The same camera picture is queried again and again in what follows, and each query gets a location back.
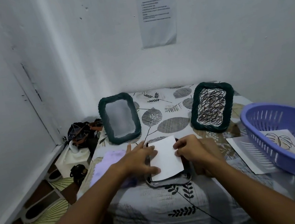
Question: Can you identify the person's left hand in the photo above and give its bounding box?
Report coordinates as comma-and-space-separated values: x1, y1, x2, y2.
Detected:
112, 139, 162, 181

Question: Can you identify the person's right hand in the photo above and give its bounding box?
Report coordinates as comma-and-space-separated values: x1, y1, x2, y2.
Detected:
171, 132, 215, 173

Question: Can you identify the white paper card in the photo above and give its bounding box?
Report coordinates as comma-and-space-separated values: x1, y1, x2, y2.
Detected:
146, 135, 186, 182

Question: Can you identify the person's right forearm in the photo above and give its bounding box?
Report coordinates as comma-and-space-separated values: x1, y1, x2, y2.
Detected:
200, 142, 295, 224

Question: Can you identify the person's left forearm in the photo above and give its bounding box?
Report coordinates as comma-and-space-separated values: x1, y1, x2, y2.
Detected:
10, 161, 137, 224

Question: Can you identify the light purple cloth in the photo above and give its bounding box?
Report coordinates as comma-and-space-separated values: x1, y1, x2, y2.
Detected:
87, 147, 140, 193

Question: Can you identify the leaf print tablecloth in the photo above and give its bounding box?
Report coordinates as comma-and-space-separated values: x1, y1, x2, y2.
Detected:
64, 69, 295, 224

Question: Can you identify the white paper sheet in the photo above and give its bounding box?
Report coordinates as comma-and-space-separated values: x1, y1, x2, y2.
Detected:
225, 132, 275, 179

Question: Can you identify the white cup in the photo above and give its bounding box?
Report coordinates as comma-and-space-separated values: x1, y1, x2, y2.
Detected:
68, 139, 82, 155

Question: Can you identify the small black object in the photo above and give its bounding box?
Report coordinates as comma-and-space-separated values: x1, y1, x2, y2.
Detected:
68, 163, 90, 187

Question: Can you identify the white box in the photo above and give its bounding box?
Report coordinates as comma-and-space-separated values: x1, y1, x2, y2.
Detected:
52, 141, 94, 179

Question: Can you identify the leaf line drawing paper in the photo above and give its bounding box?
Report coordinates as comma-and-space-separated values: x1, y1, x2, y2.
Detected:
260, 126, 295, 169

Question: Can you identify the printed paper notice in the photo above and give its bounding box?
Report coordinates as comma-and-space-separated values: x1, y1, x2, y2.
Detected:
136, 0, 181, 49

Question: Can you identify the dark picture frame lying flat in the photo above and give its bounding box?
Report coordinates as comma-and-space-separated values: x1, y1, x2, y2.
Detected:
140, 135, 195, 190

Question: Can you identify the green woven frame, blank insert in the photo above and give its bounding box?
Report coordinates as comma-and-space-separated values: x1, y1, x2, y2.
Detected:
96, 90, 144, 147

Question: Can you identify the green woven frame, scribble art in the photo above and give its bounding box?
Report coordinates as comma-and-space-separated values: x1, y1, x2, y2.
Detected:
185, 78, 240, 137

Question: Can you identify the black bag with brown straps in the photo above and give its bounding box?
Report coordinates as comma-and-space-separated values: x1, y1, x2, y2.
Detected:
65, 118, 107, 151

